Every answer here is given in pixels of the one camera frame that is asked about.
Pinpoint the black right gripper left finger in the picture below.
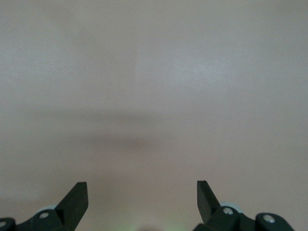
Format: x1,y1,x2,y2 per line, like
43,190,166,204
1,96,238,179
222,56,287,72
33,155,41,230
0,181,89,231

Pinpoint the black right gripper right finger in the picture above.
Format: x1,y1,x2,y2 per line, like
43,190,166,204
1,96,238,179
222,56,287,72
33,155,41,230
193,180,296,231

